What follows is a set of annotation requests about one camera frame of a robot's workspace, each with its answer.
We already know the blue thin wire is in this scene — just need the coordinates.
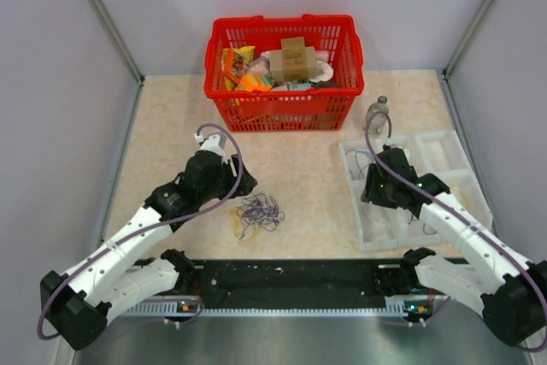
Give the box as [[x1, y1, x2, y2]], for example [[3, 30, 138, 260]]
[[344, 149, 375, 181]]

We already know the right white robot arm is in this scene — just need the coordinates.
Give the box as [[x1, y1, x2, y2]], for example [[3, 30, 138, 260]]
[[362, 145, 546, 346]]

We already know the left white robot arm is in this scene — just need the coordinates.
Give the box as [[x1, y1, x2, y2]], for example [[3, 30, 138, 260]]
[[37, 125, 257, 350]]

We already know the white compartment tray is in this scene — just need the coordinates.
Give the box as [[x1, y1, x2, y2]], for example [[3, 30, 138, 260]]
[[338, 130, 493, 251]]

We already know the clear plastic bottle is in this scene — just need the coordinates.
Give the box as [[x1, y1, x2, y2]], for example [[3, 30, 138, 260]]
[[362, 96, 389, 137]]

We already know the orange sponge pack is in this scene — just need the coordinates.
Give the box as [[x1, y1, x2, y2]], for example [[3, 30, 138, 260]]
[[235, 73, 274, 91]]

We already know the orange snack packet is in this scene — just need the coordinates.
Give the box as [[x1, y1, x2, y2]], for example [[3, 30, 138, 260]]
[[221, 45, 256, 91]]

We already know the pink white plush item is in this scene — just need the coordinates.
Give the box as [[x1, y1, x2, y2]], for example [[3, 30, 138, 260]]
[[309, 50, 334, 83]]

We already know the red plastic shopping basket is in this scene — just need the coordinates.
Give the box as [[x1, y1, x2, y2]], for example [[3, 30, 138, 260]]
[[203, 15, 365, 132]]

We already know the brown cardboard box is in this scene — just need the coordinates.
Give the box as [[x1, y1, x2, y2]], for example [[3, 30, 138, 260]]
[[268, 37, 317, 83]]

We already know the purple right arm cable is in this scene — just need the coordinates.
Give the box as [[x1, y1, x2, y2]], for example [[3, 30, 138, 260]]
[[365, 111, 547, 353]]

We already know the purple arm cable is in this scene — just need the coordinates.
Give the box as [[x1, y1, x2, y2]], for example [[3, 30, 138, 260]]
[[365, 111, 547, 353], [36, 123, 244, 340]]

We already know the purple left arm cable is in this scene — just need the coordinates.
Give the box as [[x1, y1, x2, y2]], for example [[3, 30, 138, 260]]
[[36, 123, 244, 340]]

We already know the yellow thin wire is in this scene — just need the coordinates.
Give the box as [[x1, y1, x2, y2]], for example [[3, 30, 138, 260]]
[[228, 206, 262, 243]]

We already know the dark purple wire in tray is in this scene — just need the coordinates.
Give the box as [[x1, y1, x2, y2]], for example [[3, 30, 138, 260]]
[[408, 219, 439, 237]]

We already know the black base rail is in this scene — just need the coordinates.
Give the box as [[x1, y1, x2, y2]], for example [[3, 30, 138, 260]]
[[144, 247, 454, 310]]

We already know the white slotted cable duct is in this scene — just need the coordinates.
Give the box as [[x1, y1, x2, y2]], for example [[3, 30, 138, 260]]
[[122, 299, 432, 318]]

